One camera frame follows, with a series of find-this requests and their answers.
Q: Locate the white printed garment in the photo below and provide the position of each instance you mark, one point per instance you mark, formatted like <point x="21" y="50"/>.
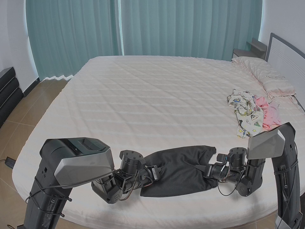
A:
<point x="247" y="120"/>

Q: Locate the pink garment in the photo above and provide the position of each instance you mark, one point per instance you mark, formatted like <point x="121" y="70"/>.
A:
<point x="270" y="117"/>

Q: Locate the cream pillow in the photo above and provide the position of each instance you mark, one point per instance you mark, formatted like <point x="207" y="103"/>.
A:
<point x="269" y="76"/>

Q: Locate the blue-green curtain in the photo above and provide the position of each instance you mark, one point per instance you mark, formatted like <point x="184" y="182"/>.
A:
<point x="190" y="20"/>
<point x="71" y="27"/>

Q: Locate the black chest of drawers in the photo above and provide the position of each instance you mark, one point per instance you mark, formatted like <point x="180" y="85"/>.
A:
<point x="8" y="89"/>

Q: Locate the bed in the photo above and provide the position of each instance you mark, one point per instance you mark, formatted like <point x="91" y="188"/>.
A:
<point x="143" y="99"/>

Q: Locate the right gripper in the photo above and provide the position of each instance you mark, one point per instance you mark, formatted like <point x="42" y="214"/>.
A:
<point x="211" y="170"/>

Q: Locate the black power adapter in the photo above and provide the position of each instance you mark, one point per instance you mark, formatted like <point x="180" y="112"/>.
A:
<point x="10" y="163"/>

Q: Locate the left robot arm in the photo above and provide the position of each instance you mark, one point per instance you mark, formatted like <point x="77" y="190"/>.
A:
<point x="71" y="166"/>

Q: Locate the grey bedside table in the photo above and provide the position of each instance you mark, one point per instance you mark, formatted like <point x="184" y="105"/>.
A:
<point x="256" y="47"/>

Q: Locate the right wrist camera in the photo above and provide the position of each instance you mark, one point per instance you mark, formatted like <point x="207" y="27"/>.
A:
<point x="222" y="157"/>

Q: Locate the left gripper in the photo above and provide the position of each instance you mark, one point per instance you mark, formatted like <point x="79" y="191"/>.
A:
<point x="153" y="173"/>

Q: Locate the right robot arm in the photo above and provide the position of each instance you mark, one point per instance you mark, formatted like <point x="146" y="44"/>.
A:
<point x="281" y="156"/>

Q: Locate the black T-shirt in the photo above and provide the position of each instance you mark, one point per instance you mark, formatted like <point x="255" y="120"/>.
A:
<point x="181" y="173"/>

